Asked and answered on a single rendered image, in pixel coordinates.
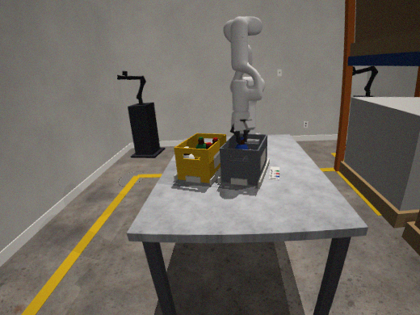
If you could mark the white bottle with dark brown cap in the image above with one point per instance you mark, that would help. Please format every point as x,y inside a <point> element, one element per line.
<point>189,156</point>

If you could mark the white paper pick list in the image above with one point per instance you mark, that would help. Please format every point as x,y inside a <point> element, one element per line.
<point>274,173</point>

